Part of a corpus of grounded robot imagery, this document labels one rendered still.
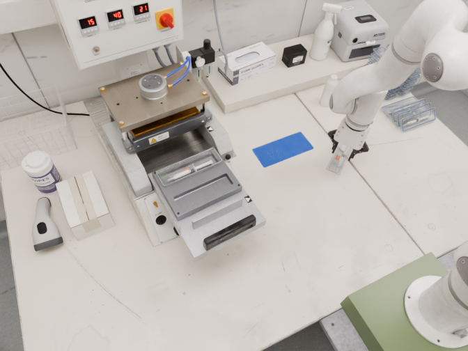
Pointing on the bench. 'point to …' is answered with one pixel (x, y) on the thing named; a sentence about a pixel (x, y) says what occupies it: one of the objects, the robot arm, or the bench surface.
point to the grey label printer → (357, 30)
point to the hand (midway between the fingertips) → (342, 151)
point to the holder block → (199, 189)
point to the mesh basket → (47, 128)
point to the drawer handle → (229, 231)
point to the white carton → (247, 63)
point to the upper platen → (164, 122)
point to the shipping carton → (84, 205)
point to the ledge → (279, 77)
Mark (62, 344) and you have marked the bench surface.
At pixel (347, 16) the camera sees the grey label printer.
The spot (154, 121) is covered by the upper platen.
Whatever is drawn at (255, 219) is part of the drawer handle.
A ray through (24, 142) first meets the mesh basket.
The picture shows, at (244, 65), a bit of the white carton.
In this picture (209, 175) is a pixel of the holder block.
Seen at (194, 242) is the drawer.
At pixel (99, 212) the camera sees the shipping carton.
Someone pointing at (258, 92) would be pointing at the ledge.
